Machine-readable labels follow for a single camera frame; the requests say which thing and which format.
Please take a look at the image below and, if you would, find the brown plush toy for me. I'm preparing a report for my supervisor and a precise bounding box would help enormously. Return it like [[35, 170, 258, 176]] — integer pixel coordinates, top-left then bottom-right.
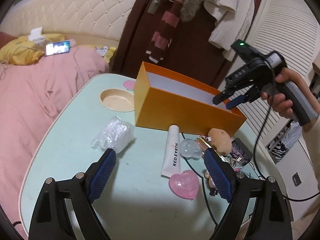
[[207, 128, 231, 155]]

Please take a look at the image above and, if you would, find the plain yellow pillow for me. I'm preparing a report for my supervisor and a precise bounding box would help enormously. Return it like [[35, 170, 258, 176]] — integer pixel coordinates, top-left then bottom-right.
[[0, 36, 47, 65]]

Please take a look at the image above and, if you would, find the clear skull ornament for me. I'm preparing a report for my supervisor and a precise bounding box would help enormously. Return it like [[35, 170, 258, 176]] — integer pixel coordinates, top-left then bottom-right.
[[180, 138, 202, 160]]

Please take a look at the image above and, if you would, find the cream tufted headboard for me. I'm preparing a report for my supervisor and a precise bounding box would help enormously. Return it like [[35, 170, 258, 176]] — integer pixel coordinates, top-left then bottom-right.
[[0, 0, 140, 53]]

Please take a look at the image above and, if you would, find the person's right hand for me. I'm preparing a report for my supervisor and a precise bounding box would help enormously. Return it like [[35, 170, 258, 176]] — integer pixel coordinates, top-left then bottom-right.
[[260, 68, 313, 118]]

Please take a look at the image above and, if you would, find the small doll figurine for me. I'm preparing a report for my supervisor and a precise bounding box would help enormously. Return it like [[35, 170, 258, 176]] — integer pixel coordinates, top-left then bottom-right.
[[204, 169, 217, 197]]

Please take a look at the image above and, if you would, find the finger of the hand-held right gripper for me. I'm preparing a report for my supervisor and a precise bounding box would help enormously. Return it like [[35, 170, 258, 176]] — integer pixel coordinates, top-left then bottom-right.
[[212, 81, 253, 105], [226, 90, 260, 110]]

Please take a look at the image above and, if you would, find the dark red pillow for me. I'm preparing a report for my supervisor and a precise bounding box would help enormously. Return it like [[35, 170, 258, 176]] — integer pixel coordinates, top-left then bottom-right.
[[0, 32, 17, 47]]

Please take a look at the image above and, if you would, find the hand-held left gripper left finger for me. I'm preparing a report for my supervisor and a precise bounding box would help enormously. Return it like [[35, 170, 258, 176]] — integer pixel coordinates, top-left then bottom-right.
[[29, 148, 117, 240]]

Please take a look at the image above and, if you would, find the silver door handle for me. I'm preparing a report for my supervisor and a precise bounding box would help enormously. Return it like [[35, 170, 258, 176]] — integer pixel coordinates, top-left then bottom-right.
[[147, 0, 174, 14]]

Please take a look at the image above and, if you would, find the white tissue box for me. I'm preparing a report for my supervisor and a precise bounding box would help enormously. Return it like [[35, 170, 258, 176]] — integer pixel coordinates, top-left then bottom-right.
[[28, 27, 46, 45]]

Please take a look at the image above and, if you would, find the dark brown door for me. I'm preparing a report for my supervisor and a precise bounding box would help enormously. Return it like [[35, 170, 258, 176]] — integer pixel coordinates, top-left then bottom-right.
[[111, 0, 250, 90]]

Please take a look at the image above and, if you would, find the pink blanket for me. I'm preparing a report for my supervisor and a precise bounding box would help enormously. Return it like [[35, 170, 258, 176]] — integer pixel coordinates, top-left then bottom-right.
[[0, 46, 110, 238]]

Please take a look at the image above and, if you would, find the yellow cartoon print pillow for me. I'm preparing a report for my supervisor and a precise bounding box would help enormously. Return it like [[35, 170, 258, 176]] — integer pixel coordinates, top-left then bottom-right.
[[95, 44, 117, 63]]

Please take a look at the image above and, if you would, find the orange cardboard box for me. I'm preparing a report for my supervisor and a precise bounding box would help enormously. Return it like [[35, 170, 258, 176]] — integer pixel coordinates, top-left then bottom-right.
[[134, 62, 247, 138]]

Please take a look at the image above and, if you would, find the smartphone with lit screen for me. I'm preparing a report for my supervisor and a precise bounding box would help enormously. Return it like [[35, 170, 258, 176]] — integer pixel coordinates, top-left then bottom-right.
[[45, 39, 75, 56]]

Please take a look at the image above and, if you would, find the white knit sweater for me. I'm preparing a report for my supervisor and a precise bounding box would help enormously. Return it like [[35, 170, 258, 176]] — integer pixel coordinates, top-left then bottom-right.
[[204, 0, 260, 62]]

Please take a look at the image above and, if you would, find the shiny silver metal piece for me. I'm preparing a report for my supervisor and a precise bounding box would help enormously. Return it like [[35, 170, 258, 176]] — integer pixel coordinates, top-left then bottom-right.
[[220, 154, 244, 173]]

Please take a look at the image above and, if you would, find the dark patterned card case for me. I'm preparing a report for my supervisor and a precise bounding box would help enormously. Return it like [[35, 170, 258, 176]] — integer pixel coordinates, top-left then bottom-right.
[[231, 137, 253, 165]]

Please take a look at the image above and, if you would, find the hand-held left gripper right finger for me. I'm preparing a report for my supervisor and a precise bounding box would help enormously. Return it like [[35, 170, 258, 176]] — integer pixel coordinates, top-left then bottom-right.
[[204, 147, 293, 240]]

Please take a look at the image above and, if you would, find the maroon striped scarf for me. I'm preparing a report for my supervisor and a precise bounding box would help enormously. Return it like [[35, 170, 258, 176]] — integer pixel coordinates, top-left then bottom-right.
[[146, 0, 192, 64]]

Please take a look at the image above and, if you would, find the grey fur collar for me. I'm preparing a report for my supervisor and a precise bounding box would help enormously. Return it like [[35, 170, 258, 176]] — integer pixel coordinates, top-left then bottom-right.
[[180, 0, 210, 22]]

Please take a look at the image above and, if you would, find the zebra print cloth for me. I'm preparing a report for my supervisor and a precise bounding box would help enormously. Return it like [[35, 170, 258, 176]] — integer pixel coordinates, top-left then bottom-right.
[[266, 121, 303, 164]]

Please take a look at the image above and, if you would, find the white slatted closet door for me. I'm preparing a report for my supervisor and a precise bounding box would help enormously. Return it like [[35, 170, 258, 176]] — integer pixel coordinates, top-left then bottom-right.
[[217, 0, 320, 138]]

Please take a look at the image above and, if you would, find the mint green cartoon desktop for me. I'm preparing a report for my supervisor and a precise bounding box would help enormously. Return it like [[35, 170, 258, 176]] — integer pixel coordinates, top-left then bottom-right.
[[19, 74, 290, 240]]

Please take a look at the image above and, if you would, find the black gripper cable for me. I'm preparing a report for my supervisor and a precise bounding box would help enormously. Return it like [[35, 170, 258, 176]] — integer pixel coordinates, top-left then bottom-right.
[[254, 102, 320, 202]]

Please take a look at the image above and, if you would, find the clear plastic bag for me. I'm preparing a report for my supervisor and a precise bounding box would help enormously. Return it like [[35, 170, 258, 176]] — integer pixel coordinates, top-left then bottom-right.
[[91, 116, 134, 153]]

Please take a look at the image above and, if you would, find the person's right forearm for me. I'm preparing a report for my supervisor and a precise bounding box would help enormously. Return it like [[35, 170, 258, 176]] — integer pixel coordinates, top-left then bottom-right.
[[300, 90, 320, 143]]

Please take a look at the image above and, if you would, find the white cream tube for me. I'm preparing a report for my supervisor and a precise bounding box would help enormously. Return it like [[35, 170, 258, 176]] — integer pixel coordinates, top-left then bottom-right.
[[161, 125, 181, 178]]

